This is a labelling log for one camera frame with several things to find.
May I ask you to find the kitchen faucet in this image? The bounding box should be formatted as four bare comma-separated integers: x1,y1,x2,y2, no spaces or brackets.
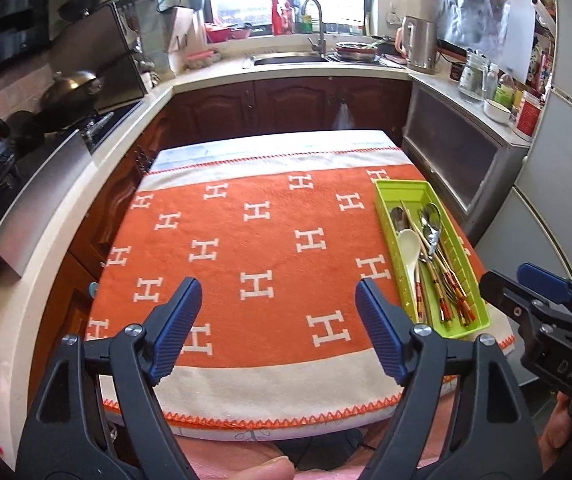
300,0,327,58

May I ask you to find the dark steel spoon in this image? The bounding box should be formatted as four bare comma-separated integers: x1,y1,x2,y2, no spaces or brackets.
389,207,408,232

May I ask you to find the green plastic utensil tray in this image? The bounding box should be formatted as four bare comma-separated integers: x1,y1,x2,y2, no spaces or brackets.
375,180,490,338

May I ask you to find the wok on stove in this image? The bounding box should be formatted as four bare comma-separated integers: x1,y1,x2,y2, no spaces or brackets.
39,70,102,115

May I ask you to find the orange H-pattern blanket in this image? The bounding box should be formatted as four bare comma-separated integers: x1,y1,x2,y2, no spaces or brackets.
85,129,517,443

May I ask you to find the operator right hand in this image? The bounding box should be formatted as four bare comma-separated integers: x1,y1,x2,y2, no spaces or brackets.
538,392,572,471

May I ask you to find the red bottle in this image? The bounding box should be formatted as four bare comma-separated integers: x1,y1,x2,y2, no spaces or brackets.
271,0,283,36

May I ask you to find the large steel spoon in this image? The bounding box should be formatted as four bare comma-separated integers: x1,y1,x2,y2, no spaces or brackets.
419,203,442,257

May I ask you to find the light bamboo chopstick red end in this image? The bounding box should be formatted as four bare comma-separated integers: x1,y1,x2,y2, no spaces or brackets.
400,202,454,324

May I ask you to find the white ceramic spoon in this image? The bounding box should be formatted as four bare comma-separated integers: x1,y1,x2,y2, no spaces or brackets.
397,229,423,322

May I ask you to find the steel electric kettle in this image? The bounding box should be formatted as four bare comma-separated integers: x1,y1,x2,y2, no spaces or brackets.
395,15,437,74

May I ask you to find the grey cabinet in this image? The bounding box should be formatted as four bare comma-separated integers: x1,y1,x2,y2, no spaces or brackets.
402,72,529,243

